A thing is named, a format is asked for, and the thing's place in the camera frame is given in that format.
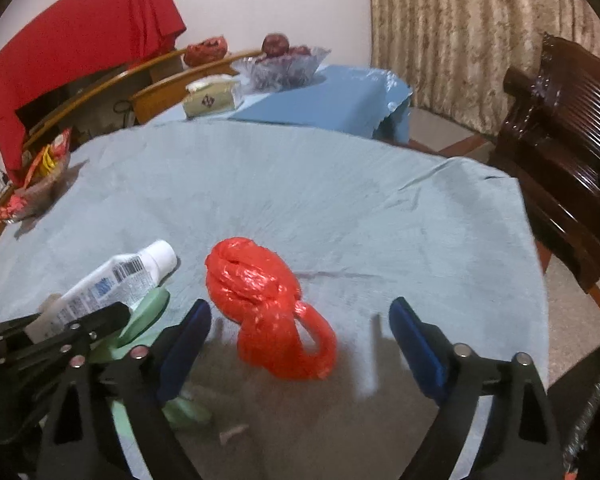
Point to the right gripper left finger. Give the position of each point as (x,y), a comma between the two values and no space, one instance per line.
(80,439)

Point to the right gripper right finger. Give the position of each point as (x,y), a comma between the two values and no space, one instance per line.
(520,440)

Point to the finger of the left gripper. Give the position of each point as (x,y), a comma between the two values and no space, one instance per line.
(78,336)

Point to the white plastic bottle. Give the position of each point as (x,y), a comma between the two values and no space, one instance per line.
(125,278)

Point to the snack bowl with packets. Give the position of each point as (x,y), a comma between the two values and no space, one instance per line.
(41,183)

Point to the wooden tv cabinet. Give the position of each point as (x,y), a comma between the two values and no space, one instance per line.
(123,97)

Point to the grey table cloth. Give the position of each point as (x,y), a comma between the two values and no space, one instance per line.
(359,222)

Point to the beige tissue box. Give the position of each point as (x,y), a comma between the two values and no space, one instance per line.
(212,94)

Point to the dark wooden armchair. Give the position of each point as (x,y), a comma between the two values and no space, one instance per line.
(550,142)

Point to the orange red bag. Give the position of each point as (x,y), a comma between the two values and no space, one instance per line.
(208,51)

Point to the red cloth cover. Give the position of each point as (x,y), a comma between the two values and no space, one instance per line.
(70,40)

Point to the glass fruit bowl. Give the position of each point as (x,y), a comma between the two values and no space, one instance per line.
(288,71)

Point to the red apples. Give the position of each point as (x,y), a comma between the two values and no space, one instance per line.
(276,46)

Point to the blue table cover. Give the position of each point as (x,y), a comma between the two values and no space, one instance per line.
(366,102)

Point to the beige patterned curtain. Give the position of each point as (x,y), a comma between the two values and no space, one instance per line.
(455,53)

